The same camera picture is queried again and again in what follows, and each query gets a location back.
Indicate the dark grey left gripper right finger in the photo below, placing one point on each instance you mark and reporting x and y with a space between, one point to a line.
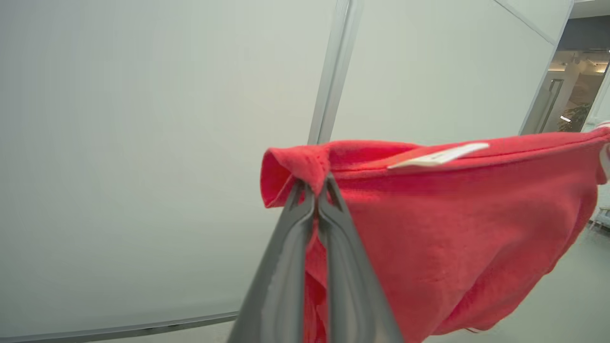
352 295

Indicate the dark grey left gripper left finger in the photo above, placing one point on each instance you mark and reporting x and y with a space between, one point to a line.
281 286

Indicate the red Bulls 23 jersey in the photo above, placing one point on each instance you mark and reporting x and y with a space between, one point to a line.
467 228

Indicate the green potted plant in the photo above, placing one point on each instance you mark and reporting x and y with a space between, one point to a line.
575 119

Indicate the white metal partition rail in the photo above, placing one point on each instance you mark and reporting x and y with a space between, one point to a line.
333 71
119 330

